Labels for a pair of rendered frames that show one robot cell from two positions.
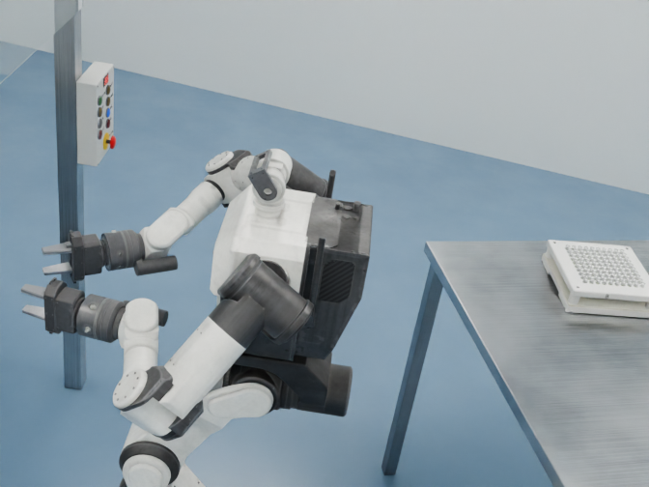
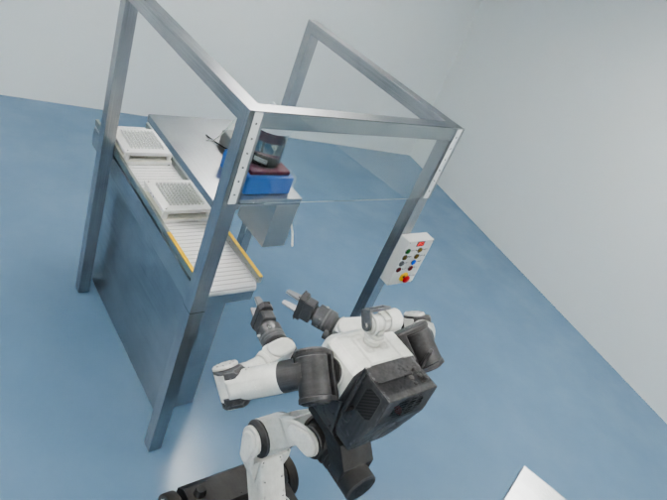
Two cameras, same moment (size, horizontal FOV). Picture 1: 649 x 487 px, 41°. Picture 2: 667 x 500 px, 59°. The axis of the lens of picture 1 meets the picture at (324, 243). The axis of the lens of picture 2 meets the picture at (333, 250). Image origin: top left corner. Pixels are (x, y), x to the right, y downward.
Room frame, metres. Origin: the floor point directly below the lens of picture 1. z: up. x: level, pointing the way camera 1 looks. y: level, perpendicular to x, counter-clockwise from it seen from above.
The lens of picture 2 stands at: (0.31, -0.67, 2.36)
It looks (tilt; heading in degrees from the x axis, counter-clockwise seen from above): 31 degrees down; 42
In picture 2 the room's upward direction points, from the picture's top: 24 degrees clockwise
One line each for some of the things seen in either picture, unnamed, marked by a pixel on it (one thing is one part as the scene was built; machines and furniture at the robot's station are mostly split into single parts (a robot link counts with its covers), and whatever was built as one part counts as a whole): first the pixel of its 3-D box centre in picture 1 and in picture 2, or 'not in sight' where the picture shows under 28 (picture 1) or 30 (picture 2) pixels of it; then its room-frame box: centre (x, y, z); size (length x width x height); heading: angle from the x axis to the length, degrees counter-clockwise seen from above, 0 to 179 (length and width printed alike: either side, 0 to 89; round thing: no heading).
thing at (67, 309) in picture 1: (77, 312); (265, 325); (1.41, 0.48, 1.02); 0.12 x 0.10 x 0.13; 82
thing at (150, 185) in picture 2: not in sight; (179, 195); (1.49, 1.40, 0.95); 0.25 x 0.24 x 0.02; 0
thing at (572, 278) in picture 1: (602, 270); not in sight; (2.03, -0.75, 0.96); 0.25 x 0.24 x 0.02; 8
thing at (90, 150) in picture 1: (96, 113); (406, 258); (2.34, 0.73, 1.02); 0.17 x 0.06 x 0.26; 0
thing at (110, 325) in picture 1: (132, 326); (281, 351); (1.41, 0.36, 1.02); 0.11 x 0.11 x 0.11; 82
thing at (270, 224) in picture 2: not in sight; (267, 209); (1.61, 0.93, 1.19); 0.22 x 0.11 x 0.20; 90
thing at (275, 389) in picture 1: (260, 377); (328, 437); (1.49, 0.09, 0.86); 0.14 x 0.13 x 0.12; 0
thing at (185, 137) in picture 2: not in sight; (221, 159); (1.47, 1.13, 1.30); 0.62 x 0.38 x 0.04; 90
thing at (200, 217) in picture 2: not in sight; (177, 204); (1.49, 1.40, 0.90); 0.24 x 0.24 x 0.02; 0
